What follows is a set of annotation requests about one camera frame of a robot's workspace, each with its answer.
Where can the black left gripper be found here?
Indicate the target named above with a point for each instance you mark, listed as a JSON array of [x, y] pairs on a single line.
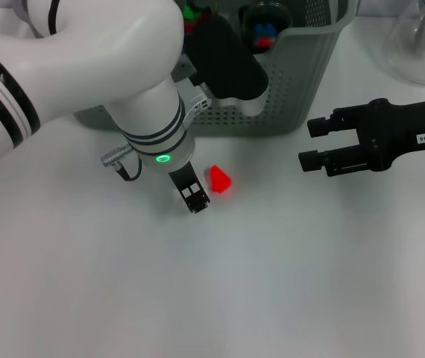
[[182, 177]]

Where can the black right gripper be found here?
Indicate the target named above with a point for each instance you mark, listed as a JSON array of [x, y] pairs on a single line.
[[399, 130]]

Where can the red wedge brick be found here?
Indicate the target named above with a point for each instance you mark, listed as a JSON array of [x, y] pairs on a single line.
[[220, 181]]

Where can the small red brick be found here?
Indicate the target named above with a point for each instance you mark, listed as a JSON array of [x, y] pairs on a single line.
[[265, 41]]

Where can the blue square plate brick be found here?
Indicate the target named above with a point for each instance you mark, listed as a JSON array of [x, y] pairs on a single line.
[[264, 29]]

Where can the green notched brick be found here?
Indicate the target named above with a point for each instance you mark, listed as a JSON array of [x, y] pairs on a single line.
[[191, 11]]

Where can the grey-green plastic storage bin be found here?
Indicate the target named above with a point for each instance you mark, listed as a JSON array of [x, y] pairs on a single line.
[[291, 93]]

